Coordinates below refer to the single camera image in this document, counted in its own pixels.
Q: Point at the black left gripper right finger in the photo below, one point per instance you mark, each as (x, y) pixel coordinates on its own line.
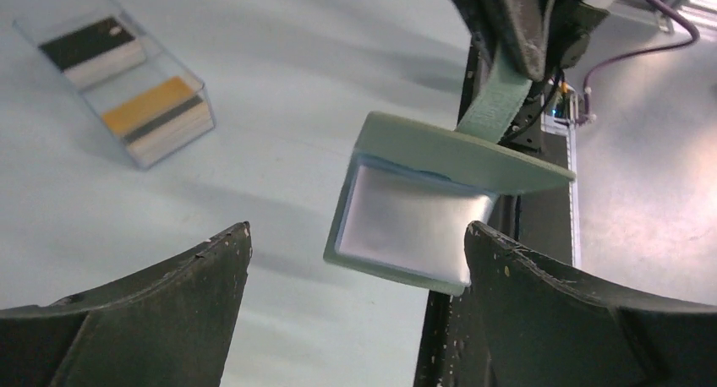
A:
(550, 324)

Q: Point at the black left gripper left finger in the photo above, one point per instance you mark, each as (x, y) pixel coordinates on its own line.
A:
(170, 324)

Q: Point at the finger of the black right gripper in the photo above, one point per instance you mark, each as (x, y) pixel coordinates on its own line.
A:
(522, 28)

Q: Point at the gold card stack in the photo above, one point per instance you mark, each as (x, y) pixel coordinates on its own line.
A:
(161, 120)

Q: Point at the clear plastic card box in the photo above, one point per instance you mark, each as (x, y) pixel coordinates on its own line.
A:
(54, 18)

